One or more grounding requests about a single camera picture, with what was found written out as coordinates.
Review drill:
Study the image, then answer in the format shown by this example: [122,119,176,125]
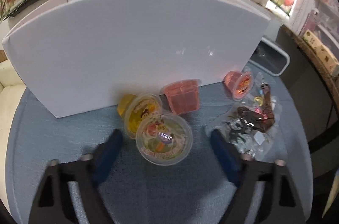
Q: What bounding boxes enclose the red jelly cup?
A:
[224,71,254,101]
[163,79,200,115]

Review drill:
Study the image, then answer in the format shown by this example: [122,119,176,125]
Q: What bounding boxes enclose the yellow jelly cup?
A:
[117,93,162,139]

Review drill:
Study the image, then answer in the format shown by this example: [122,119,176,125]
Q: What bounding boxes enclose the cartoon lid jelly cup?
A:
[136,113,193,166]

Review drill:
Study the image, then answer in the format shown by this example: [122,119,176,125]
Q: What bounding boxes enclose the clear dark snack packet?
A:
[205,72,282,161]

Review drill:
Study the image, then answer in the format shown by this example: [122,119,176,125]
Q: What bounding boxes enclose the blue table cloth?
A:
[5,74,313,223]

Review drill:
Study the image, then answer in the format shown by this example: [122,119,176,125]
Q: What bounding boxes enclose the wooden side shelf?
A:
[280,24,339,108]

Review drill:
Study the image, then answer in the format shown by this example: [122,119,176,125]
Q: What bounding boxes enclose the cream white sofa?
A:
[0,59,27,161]

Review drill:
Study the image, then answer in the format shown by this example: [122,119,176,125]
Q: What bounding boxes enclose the patterned cardboard carton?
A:
[302,30,339,77]

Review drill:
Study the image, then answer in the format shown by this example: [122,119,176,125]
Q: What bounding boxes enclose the white cardboard box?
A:
[2,0,270,118]

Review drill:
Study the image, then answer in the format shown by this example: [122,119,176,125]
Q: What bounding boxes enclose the clear plastic storage drawers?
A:
[299,0,338,52]

